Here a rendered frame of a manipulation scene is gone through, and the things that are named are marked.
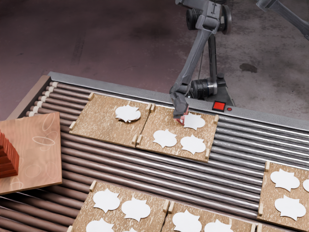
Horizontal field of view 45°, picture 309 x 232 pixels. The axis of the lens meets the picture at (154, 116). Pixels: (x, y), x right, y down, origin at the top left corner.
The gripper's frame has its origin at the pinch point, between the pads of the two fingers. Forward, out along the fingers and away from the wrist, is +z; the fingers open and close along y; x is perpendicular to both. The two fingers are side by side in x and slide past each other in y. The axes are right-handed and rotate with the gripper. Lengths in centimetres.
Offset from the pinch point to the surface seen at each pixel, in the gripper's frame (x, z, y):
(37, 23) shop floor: 261, 23, 206
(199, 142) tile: -12.1, 3.8, -14.6
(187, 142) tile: -5.9, 1.9, -16.4
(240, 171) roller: -34.8, 13.7, -26.3
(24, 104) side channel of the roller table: 96, -29, -13
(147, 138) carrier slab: 16.3, -3.9, -18.9
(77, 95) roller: 71, -18, 7
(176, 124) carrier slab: 3.8, 0.1, -4.2
